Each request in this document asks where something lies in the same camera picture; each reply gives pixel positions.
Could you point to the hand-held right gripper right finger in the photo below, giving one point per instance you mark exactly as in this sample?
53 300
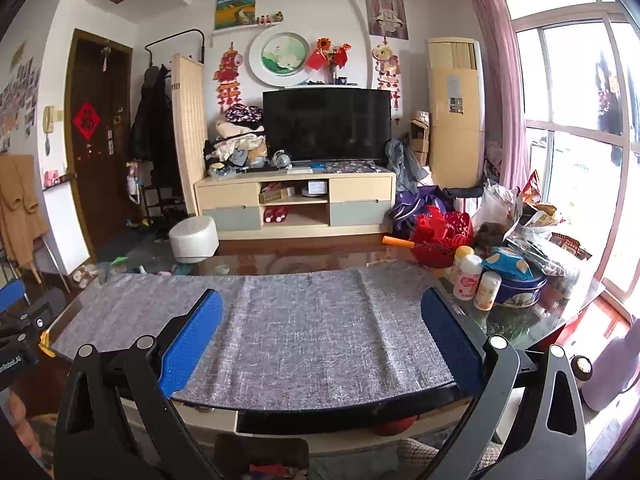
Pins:
450 345

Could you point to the basketball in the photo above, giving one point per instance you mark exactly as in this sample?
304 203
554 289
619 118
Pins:
395 426

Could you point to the dark hanging coats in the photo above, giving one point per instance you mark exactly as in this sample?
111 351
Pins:
150 125

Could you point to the yellow corner guard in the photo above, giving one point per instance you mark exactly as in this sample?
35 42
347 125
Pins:
46 345

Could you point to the blue round cookie tin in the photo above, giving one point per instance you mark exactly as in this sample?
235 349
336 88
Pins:
520 290

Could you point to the black metal coat rack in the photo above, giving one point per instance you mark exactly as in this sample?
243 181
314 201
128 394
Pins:
175 35

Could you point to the round wall painting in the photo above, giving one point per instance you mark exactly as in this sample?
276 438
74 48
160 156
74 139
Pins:
280 57

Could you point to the dark grey waste bin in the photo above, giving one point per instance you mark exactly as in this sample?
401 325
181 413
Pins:
260 447

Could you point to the blue snack bag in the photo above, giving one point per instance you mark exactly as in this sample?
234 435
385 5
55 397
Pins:
507 262

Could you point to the clear plastic bag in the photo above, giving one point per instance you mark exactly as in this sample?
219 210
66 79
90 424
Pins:
495 205

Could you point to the glass coffee table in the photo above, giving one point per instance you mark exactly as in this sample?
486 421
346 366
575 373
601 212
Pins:
210 422

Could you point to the dog hanging decoration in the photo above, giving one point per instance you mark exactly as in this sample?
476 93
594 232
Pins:
386 60

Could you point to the wall photo collage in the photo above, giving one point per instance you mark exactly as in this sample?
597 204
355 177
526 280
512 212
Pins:
17 100

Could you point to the red diamond door decoration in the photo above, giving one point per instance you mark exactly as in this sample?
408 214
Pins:
86 121

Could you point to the white bottle with yellow cap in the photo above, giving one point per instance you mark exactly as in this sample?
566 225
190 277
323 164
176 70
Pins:
461 260

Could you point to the blue grey jacket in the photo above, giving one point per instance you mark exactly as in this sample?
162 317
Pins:
405 165

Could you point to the sunflower bouquet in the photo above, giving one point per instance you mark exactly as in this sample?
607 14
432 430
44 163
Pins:
327 52

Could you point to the orange tube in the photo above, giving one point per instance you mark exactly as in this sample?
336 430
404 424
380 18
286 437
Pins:
398 241

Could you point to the pink curtain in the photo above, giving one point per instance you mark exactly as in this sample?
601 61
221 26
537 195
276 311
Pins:
500 85

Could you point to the pile of clothes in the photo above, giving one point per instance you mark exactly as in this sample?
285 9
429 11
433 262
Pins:
235 145

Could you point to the cardboard box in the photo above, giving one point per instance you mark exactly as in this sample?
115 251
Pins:
420 135

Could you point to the beige television cabinet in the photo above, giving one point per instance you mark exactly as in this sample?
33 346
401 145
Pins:
360 187

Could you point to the pile of snack bags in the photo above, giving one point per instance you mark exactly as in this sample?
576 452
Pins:
550 255

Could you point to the tan coat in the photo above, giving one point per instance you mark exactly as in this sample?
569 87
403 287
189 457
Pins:
20 200

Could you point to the brown knit cloth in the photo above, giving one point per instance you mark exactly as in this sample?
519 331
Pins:
425 457

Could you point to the gold round cap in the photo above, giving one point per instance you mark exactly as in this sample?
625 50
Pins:
581 366

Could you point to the purple cloth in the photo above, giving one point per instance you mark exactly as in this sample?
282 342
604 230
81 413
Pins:
420 205

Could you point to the wall poster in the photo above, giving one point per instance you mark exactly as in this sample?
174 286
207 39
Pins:
385 12

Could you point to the large window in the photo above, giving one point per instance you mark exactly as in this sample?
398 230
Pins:
570 110

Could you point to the pink plush toy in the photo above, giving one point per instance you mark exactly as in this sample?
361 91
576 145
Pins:
51 177

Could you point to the red plastic basket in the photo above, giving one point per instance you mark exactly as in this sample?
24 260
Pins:
445 225
435 257

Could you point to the small white orange label bottle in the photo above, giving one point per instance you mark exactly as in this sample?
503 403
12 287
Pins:
487 292

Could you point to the brown wooden door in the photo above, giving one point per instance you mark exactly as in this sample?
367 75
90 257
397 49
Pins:
100 185

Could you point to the whiteboard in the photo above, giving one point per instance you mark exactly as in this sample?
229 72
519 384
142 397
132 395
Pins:
65 225

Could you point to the bamboo folding screen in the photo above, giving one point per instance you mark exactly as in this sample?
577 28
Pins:
190 135

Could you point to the person's left hand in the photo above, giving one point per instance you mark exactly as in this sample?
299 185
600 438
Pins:
22 420

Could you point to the beige intercom phone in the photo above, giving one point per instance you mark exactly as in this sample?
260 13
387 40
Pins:
49 119

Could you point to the red blue wrapper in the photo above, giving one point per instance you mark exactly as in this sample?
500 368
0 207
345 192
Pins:
270 470

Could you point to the white bottle with pink label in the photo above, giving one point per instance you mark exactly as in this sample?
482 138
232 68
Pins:
467 280

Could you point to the grey table mat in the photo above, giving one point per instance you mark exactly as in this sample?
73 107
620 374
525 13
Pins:
300 330

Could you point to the red fish hanging decoration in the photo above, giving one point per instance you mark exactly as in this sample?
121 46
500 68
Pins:
229 70

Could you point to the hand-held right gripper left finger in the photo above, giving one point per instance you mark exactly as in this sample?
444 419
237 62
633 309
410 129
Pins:
192 340

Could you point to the white round stool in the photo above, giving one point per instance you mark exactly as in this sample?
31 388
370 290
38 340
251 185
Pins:
194 240

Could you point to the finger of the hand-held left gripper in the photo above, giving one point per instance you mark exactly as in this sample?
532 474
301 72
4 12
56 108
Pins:
12 296

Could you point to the beige standing air conditioner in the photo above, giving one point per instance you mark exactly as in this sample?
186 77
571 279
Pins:
455 150

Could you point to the black flat television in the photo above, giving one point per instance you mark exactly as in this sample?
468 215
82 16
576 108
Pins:
325 125

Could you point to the landscape painting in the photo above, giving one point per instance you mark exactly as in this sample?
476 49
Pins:
235 10

